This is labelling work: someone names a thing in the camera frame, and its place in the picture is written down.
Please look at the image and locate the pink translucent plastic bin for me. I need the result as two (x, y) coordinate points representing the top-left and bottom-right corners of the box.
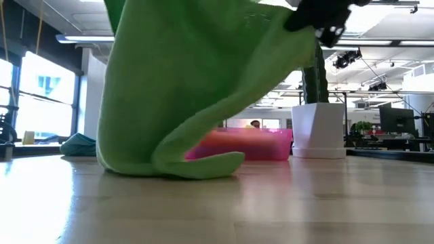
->
(184, 127), (294, 161)

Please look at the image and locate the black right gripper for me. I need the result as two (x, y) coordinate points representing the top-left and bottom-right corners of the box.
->
(283, 0), (372, 49)

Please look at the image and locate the black equipment stand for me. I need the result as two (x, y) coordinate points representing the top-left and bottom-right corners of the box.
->
(0, 113), (18, 146)

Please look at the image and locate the green microfiber towel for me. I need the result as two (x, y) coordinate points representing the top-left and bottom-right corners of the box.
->
(96, 0), (318, 180)

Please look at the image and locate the dark teal microfiber towel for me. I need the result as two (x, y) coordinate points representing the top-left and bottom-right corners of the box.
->
(60, 132), (98, 157)

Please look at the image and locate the small leafy potted plant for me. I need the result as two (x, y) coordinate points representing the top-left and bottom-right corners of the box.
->
(351, 121), (373, 137)

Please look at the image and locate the green cactus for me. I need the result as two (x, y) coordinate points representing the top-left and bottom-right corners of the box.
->
(302, 43), (329, 104)

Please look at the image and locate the black computer monitor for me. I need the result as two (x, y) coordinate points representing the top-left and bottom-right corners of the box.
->
(379, 106), (416, 135)

